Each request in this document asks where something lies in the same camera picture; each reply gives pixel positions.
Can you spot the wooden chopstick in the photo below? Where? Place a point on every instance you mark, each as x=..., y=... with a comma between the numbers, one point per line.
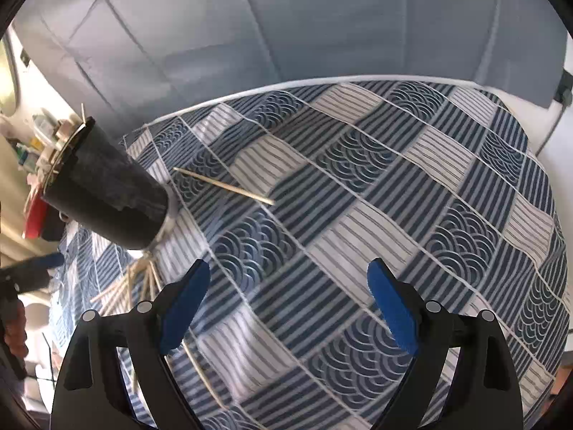
x=117, y=286
x=206, y=373
x=227, y=186
x=155, y=281
x=123, y=301

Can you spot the black utensil holder cup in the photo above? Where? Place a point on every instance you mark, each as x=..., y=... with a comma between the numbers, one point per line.
x=103, y=189

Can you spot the red object on shelf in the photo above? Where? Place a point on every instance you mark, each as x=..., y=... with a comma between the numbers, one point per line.
x=34, y=212

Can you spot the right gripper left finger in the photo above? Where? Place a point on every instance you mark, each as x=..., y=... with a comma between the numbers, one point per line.
x=178, y=302

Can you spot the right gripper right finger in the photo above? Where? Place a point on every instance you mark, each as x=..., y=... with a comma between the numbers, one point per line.
x=387, y=293

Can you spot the wooden chopstick in pile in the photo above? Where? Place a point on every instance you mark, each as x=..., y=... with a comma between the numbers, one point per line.
x=117, y=286
x=155, y=281
x=123, y=301

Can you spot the blue patterned tablecloth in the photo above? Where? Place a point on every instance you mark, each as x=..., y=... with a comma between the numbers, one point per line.
x=436, y=180

